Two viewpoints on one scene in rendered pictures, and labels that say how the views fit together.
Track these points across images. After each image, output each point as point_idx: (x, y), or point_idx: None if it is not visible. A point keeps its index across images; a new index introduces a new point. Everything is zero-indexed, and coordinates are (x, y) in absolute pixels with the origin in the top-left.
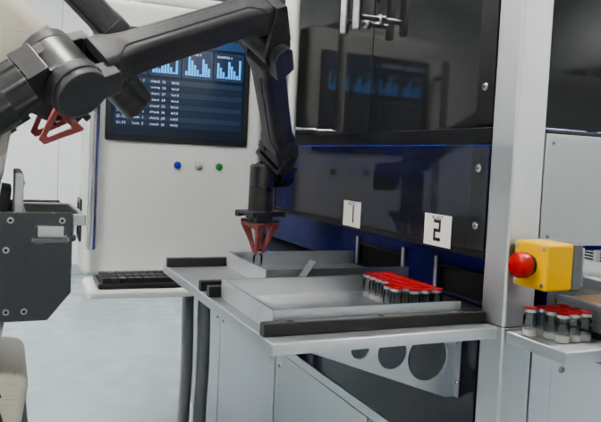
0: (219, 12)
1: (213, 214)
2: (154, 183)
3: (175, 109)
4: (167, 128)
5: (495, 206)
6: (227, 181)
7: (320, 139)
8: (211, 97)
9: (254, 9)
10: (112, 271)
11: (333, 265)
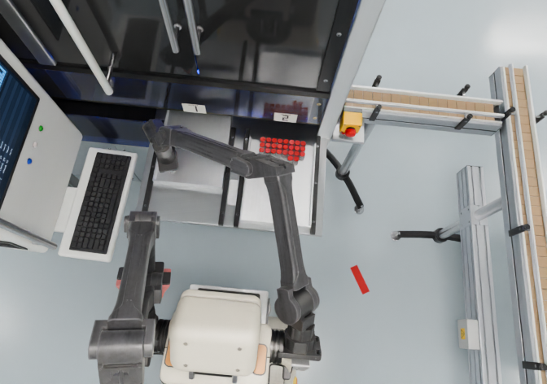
0: (291, 208)
1: (56, 148)
2: (30, 185)
3: (2, 144)
4: (10, 158)
5: (330, 114)
6: (48, 127)
7: (129, 76)
8: (6, 107)
9: (291, 185)
10: (75, 237)
11: (176, 122)
